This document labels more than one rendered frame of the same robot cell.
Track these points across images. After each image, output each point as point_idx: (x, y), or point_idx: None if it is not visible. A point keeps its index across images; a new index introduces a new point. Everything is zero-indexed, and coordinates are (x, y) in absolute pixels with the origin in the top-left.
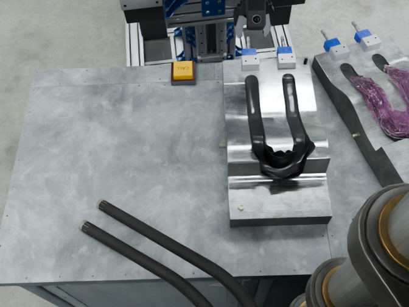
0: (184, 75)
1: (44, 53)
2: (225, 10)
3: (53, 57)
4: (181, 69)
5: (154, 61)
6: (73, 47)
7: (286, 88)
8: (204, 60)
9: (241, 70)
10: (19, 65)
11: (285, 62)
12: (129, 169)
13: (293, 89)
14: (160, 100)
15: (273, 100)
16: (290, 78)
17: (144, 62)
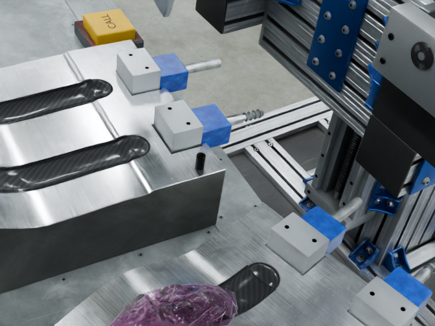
0: (92, 26)
1: (238, 54)
2: (344, 85)
3: (239, 65)
4: (103, 19)
5: (282, 149)
6: (272, 79)
7: (104, 153)
8: (312, 196)
9: (115, 69)
10: (201, 37)
11: (162, 116)
12: None
13: (103, 165)
14: (30, 27)
15: (51, 137)
16: (137, 151)
17: (272, 138)
